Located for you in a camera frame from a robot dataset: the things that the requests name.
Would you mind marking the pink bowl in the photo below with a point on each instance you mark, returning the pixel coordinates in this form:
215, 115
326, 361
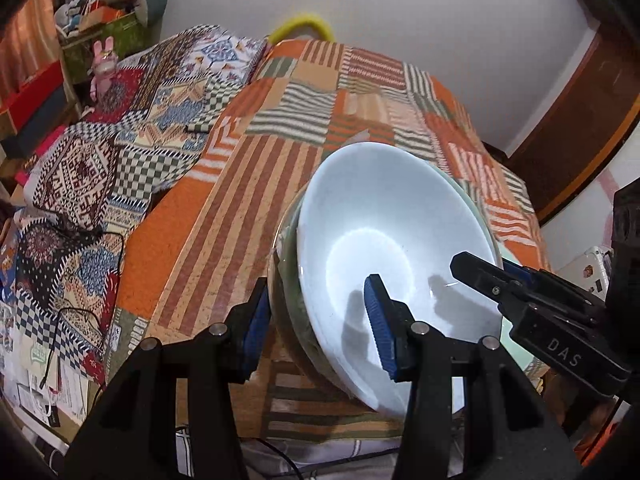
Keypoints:
274, 270

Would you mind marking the pink rabbit toy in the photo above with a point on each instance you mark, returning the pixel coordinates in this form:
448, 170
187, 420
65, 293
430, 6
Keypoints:
105, 65

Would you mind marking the red box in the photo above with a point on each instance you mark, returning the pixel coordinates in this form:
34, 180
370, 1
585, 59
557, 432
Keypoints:
35, 85

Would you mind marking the wooden door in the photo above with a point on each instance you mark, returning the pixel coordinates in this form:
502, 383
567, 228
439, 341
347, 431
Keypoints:
575, 135

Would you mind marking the green bowl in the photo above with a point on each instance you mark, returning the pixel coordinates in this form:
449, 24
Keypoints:
299, 317

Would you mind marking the white case with stickers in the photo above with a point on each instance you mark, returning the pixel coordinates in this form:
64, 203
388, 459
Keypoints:
585, 265

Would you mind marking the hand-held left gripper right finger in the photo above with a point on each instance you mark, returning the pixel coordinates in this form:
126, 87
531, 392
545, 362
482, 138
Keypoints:
380, 320

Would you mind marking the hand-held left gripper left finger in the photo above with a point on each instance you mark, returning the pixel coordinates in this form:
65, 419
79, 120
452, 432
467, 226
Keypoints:
255, 320

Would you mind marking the orange box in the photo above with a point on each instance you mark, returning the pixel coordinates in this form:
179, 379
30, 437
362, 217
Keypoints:
102, 16

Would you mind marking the sliding door with heart stickers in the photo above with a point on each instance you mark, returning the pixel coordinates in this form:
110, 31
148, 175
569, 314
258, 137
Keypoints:
575, 230

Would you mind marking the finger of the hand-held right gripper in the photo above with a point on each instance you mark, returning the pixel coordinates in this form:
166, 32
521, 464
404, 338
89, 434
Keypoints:
480, 275
520, 270

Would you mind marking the brown curtain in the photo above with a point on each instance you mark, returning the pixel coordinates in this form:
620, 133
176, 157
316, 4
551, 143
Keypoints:
30, 35

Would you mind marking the stack of papers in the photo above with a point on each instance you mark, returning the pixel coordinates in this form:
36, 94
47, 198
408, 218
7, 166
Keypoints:
30, 360

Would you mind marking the striped patchwork blanket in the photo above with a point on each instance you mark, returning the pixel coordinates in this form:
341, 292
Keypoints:
240, 200

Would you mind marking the white bowl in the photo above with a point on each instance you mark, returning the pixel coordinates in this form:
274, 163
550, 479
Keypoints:
390, 220

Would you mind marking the green box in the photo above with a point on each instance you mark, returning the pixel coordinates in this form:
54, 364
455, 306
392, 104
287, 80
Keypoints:
120, 35

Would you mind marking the patterned quilt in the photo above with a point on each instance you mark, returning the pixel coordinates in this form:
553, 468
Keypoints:
150, 125

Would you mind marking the dark storage box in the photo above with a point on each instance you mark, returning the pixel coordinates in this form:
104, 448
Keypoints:
45, 130

